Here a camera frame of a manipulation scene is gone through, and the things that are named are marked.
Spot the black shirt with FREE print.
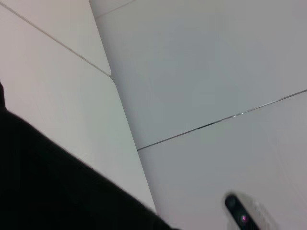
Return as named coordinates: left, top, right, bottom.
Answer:
left=0, top=81, right=179, bottom=230

